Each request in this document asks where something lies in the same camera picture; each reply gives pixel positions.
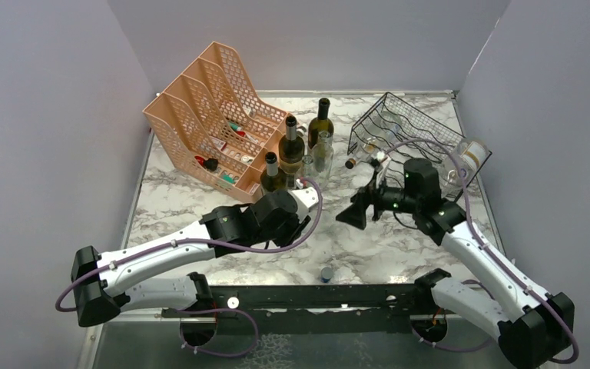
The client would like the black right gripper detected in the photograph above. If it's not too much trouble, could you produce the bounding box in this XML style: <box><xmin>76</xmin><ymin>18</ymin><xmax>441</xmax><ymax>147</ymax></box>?
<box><xmin>336</xmin><ymin>169</ymin><xmax>420</xmax><ymax>229</ymax></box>

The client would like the green bottle brown Primitivo label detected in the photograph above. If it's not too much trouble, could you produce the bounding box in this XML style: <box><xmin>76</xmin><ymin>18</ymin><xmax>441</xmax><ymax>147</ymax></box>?
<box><xmin>260</xmin><ymin>151</ymin><xmax>287</xmax><ymax>194</ymax></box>

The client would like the green wine bottle silver neck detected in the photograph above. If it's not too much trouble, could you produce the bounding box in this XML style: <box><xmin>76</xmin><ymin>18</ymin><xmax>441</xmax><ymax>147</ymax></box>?
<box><xmin>278</xmin><ymin>115</ymin><xmax>305</xmax><ymax>188</ymax></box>

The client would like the green bottle cream label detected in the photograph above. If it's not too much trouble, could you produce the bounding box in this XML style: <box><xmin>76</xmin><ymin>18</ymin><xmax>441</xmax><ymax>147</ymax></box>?
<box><xmin>307</xmin><ymin>98</ymin><xmax>334</xmax><ymax>149</ymax></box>

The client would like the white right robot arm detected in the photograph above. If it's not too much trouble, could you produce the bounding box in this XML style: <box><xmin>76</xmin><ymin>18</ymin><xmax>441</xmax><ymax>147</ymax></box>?
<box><xmin>366</xmin><ymin>157</ymin><xmax>580</xmax><ymax>368</ymax></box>

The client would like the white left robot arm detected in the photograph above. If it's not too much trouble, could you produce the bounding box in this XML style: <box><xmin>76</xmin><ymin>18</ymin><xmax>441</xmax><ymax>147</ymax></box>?
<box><xmin>66</xmin><ymin>188</ymin><xmax>323</xmax><ymax>327</ymax></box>

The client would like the clear bottle with cork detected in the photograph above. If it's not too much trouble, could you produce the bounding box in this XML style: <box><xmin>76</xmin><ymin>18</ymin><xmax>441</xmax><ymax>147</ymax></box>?
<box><xmin>345</xmin><ymin>111</ymin><xmax>402</xmax><ymax>169</ymax></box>

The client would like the clear glass bottle blue seal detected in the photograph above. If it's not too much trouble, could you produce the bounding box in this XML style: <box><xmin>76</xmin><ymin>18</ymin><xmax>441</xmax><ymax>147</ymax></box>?
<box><xmin>438</xmin><ymin>138</ymin><xmax>490</xmax><ymax>196</ymax></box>

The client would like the small blue grey cap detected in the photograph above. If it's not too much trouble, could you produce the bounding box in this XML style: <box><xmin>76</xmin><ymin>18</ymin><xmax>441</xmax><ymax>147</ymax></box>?
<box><xmin>320</xmin><ymin>267</ymin><xmax>334</xmax><ymax>283</ymax></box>

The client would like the red and black marker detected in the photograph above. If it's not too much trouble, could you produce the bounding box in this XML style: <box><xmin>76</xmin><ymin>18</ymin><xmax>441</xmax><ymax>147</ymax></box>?
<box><xmin>194</xmin><ymin>155</ymin><xmax>218</xmax><ymax>172</ymax></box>

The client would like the peach plastic file organizer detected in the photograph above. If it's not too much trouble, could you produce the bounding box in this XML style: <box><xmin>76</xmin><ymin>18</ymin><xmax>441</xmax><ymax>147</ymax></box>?
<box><xmin>143</xmin><ymin>42</ymin><xmax>289</xmax><ymax>203</ymax></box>

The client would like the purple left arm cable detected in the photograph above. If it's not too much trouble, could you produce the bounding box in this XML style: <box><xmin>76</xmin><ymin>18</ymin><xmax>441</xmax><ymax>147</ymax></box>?
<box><xmin>55</xmin><ymin>177</ymin><xmax>324</xmax><ymax>313</ymax></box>

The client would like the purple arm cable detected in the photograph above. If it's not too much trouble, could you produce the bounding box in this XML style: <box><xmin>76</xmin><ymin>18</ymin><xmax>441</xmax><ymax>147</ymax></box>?
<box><xmin>55</xmin><ymin>177</ymin><xmax>324</xmax><ymax>313</ymax></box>
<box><xmin>383</xmin><ymin>138</ymin><xmax>580</xmax><ymax>365</ymax></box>

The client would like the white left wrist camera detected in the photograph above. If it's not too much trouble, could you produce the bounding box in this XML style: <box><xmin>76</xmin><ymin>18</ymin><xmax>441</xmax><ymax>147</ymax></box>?
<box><xmin>287</xmin><ymin>187</ymin><xmax>320</xmax><ymax>222</ymax></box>

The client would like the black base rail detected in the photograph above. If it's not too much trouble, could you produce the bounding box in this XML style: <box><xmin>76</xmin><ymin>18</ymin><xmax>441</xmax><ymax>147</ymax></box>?
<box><xmin>161</xmin><ymin>284</ymin><xmax>439</xmax><ymax>335</ymax></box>

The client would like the black wire wine rack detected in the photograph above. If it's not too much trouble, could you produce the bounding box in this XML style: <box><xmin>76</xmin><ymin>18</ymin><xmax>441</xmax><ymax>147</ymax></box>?
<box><xmin>348</xmin><ymin>92</ymin><xmax>466</xmax><ymax>201</ymax></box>

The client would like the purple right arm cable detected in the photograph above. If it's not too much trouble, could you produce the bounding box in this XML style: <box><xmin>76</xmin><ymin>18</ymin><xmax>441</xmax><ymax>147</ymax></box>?
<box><xmin>383</xmin><ymin>138</ymin><xmax>580</xmax><ymax>365</ymax></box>

